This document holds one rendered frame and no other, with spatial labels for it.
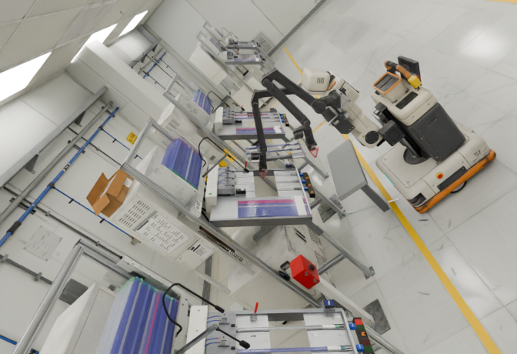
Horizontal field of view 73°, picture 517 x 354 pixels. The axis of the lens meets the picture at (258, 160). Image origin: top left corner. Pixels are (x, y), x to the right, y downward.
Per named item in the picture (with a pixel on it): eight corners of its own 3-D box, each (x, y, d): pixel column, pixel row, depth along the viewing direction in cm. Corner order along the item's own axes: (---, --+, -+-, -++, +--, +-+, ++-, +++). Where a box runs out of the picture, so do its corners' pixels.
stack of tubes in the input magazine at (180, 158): (203, 156, 290) (177, 135, 280) (197, 189, 245) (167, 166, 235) (192, 165, 294) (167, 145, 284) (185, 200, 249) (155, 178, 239)
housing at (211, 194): (219, 178, 303) (218, 164, 296) (217, 212, 260) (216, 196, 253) (210, 178, 302) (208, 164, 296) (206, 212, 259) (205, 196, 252)
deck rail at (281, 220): (311, 222, 248) (311, 215, 245) (311, 224, 246) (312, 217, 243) (210, 225, 244) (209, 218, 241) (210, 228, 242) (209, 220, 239)
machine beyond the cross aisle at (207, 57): (282, 75, 777) (219, 9, 706) (288, 85, 705) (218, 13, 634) (239, 116, 816) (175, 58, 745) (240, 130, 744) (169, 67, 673)
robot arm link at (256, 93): (250, 91, 256) (248, 88, 265) (251, 109, 262) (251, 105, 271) (310, 85, 259) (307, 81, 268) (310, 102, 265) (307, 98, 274)
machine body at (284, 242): (321, 232, 341) (278, 196, 318) (340, 290, 279) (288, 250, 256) (272, 269, 360) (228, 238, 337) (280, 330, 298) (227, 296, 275)
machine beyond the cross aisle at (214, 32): (276, 60, 905) (221, 3, 833) (279, 68, 832) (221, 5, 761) (239, 97, 944) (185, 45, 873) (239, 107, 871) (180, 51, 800)
